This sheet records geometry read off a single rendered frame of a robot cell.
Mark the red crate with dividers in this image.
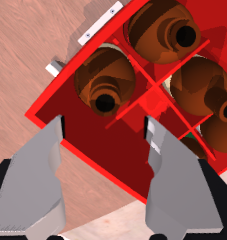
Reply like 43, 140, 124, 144
25, 0, 227, 205

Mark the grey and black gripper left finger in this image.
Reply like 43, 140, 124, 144
0, 115, 66, 240

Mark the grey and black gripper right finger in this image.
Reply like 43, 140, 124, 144
144, 115, 227, 240

